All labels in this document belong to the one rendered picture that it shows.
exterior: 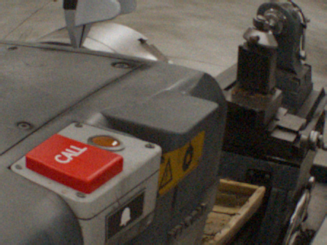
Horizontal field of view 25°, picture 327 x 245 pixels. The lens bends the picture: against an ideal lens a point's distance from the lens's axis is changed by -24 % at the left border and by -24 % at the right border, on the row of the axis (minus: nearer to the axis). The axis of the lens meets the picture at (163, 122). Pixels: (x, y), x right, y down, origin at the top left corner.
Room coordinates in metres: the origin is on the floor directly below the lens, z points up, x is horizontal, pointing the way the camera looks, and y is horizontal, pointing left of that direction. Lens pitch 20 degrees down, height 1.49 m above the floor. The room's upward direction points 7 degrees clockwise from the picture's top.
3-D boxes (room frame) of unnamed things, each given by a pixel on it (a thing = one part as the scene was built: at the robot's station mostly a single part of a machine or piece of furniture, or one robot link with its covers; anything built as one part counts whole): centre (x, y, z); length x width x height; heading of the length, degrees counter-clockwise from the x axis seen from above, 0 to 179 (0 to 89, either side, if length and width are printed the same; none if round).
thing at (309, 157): (1.67, -0.12, 0.90); 0.47 x 0.30 x 0.06; 70
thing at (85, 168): (0.55, 0.06, 1.26); 0.06 x 0.06 x 0.02; 70
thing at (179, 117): (0.71, 0.01, 1.24); 0.09 x 0.08 x 0.03; 160
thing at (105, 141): (0.61, 0.04, 1.26); 0.02 x 0.02 x 0.01
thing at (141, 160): (0.57, 0.05, 1.23); 0.13 x 0.08 x 0.05; 160
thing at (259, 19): (1.60, -0.17, 1.17); 0.04 x 0.04 x 0.03
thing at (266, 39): (1.60, -0.17, 1.13); 0.08 x 0.08 x 0.03
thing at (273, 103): (1.57, -0.16, 0.99); 0.20 x 0.10 x 0.05; 160
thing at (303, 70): (2.18, -0.30, 1.01); 0.30 x 0.20 x 0.29; 160
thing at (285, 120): (1.62, -0.11, 0.95); 0.43 x 0.17 x 0.05; 70
